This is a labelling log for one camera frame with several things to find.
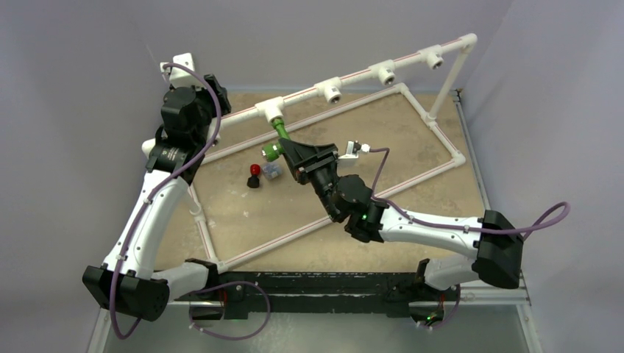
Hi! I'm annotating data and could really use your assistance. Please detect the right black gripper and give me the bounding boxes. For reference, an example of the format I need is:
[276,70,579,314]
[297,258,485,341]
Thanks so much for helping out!
[279,138,341,221]

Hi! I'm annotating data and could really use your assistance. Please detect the green water faucet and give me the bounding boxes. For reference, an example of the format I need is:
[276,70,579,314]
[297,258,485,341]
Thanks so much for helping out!
[261,118,290,163]

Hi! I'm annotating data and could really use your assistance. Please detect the white pvc pipe frame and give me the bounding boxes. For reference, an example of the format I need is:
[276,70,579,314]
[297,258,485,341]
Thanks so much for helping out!
[155,34,483,272]

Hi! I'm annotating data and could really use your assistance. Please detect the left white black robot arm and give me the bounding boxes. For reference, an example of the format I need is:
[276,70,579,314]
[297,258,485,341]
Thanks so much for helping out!
[82,74,231,321]

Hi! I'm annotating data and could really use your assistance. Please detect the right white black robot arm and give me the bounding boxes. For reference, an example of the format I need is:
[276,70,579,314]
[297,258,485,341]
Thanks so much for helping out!
[278,138,524,299]

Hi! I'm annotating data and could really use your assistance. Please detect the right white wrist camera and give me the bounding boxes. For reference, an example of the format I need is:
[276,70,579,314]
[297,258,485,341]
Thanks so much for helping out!
[338,140,371,161]

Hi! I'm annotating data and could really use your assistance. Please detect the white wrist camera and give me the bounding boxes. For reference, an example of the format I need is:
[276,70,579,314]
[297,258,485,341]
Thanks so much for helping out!
[159,52,202,88]
[338,140,371,161]

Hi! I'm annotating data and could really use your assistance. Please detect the black faucet with red handle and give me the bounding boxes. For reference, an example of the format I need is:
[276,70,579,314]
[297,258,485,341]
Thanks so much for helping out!
[247,164,261,189]

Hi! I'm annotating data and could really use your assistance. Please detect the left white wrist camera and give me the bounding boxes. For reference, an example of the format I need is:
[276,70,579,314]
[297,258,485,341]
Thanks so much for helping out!
[159,52,202,88]

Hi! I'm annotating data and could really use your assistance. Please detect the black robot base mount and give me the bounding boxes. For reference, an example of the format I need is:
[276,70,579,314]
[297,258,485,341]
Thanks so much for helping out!
[181,271,460,321]

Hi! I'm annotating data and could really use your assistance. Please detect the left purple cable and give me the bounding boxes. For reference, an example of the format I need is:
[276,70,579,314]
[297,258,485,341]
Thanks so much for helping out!
[109,61,272,342]

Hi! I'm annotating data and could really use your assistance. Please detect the aluminium table frame rail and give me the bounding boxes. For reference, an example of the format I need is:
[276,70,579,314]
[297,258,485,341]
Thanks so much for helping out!
[99,271,532,308]

